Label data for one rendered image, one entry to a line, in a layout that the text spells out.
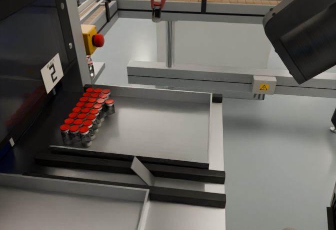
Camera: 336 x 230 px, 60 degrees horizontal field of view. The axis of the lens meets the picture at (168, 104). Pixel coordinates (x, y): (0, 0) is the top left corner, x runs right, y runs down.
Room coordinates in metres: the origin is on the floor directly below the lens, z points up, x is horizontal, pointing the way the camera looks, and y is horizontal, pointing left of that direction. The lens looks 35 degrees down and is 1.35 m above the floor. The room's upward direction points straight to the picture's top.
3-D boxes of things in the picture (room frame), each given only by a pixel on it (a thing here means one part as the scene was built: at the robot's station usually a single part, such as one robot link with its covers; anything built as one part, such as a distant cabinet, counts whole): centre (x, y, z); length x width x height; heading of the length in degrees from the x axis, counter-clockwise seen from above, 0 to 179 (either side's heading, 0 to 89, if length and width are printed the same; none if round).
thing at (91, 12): (1.14, 0.36, 0.92); 0.69 x 0.15 x 0.16; 172
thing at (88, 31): (0.84, 0.26, 0.99); 0.08 x 0.07 x 0.07; 82
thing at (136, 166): (0.38, 0.00, 0.91); 0.14 x 0.03 x 0.06; 82
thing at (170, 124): (0.56, 0.07, 0.90); 0.34 x 0.26 x 0.04; 82
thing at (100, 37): (0.83, 0.21, 0.99); 0.04 x 0.04 x 0.04; 82
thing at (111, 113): (0.60, 0.15, 0.90); 0.02 x 0.02 x 0.05
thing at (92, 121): (0.57, 0.18, 0.90); 0.18 x 0.02 x 0.05; 172
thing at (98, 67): (0.86, 0.30, 0.87); 0.14 x 0.13 x 0.02; 82
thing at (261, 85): (1.38, -0.53, 0.50); 0.12 x 0.05 x 0.09; 82
